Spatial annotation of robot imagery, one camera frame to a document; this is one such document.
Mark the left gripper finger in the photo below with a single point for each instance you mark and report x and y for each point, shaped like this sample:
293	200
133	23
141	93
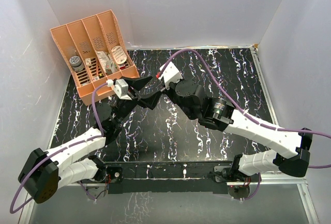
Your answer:
137	83
149	101

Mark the white paper packets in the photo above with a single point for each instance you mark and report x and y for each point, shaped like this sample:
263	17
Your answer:
108	64

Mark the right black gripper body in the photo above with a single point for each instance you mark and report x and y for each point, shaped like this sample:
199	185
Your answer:
171	93

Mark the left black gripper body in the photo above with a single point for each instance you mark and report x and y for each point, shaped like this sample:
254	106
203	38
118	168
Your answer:
125	106

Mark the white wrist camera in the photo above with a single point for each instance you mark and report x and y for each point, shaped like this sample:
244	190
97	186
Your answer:
120	87
170	74

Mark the grey round tin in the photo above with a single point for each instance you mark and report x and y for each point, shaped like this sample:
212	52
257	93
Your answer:
76	63

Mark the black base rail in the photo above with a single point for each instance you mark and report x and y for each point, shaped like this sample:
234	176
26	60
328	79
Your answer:
166	176

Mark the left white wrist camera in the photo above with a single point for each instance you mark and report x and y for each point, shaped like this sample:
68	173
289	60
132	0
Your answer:
120	87

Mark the peach plastic desk organizer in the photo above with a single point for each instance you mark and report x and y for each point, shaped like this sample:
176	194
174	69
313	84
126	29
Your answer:
84	37

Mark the white oval packet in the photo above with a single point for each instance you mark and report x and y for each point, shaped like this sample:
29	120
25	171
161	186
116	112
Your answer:
119	55

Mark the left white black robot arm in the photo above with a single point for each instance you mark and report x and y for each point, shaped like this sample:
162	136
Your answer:
47	171

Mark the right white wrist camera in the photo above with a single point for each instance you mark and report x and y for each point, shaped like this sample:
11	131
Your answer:
170	74

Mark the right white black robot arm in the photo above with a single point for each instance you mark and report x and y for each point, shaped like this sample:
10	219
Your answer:
288	151

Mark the small white card box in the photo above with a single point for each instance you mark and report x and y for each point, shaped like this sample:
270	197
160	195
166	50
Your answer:
88	62

